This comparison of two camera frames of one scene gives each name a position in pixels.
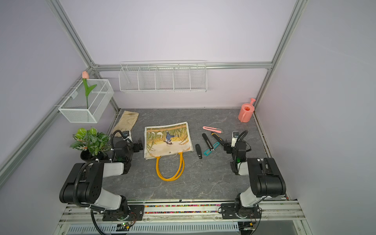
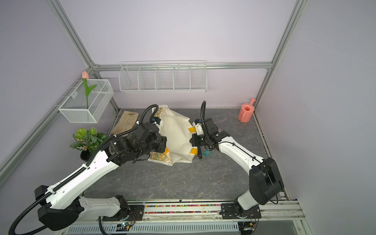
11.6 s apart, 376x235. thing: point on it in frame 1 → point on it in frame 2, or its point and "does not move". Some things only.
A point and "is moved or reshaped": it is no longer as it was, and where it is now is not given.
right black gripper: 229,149 → 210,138
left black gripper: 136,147 → 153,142
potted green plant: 95,144 does not move
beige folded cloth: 126,122 does not move
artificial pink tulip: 88,90 does not move
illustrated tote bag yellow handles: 167,144 is moved or reshaped
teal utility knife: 207,152 does not move
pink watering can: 246,111 does not move
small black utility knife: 199,151 does not move
